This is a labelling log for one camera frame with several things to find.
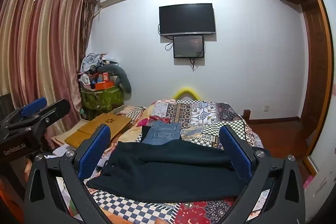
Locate black monitor cable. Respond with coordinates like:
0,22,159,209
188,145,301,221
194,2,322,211
189,49,205,72

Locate small black monitor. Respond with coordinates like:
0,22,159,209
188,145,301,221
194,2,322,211
173,34,205,59

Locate grey neck pillow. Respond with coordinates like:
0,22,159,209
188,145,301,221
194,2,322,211
97,61,132,94

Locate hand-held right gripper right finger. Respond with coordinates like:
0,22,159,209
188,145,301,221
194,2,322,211
219,124,306,224

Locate dark wooden furniture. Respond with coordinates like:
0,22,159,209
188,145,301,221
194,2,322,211
0,94,16,119

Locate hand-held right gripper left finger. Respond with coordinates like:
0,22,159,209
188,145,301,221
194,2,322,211
24,124,116,224

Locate patchwork quilt bed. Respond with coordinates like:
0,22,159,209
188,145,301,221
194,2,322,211
52,99,271,224

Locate pile of light clothes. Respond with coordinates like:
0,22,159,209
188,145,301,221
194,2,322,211
81,52,116,73

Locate dark teal pants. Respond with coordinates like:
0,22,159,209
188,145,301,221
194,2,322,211
85,139,272,201

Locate wooden wardrobe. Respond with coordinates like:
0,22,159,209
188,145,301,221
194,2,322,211
262,0,336,174

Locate red garment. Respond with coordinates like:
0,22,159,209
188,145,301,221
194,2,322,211
136,115,171,127

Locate large black television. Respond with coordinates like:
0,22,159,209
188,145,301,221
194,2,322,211
159,3,216,37

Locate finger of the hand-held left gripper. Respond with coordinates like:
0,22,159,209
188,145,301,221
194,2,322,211
0,97,48,135
13,99,71,134

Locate wooden lap desk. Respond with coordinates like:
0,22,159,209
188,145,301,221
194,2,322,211
64,113,132,149

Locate green floral storage bag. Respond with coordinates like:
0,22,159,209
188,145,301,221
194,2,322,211
80,85,124,121

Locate flat orange box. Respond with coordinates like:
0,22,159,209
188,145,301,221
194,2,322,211
94,81,116,90

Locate striped pink curtain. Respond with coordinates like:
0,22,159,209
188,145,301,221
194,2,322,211
0,0,96,151

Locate orange object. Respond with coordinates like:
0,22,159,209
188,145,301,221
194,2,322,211
0,177,25,224

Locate yellow foam tube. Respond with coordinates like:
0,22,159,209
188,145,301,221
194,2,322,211
173,86,201,100

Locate blue jeans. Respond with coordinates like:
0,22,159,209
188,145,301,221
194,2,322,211
142,120,182,146

